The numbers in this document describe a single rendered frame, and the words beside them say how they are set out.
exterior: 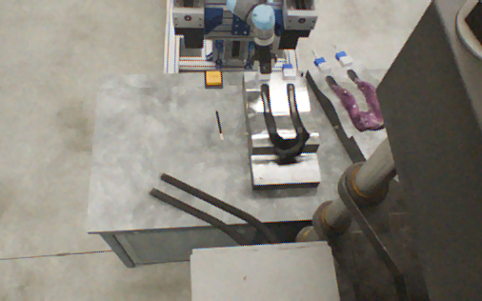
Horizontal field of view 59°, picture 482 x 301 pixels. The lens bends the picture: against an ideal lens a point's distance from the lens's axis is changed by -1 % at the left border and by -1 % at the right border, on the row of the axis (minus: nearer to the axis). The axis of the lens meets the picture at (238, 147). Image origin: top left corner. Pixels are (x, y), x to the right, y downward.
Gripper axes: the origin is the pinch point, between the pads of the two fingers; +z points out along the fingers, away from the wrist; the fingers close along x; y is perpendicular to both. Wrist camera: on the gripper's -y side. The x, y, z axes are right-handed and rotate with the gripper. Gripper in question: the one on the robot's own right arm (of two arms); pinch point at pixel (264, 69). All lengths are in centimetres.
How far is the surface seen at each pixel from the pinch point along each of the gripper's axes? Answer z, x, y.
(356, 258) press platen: -44, -16, -80
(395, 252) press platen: -69, -19, -81
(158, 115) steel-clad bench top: 6.5, 45.6, -13.7
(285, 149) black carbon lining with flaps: 2.2, -5.1, -34.6
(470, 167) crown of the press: -113, -15, -74
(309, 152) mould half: 4.4, -14.4, -36.3
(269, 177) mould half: 1.9, 2.4, -45.5
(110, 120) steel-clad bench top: 4, 65, -15
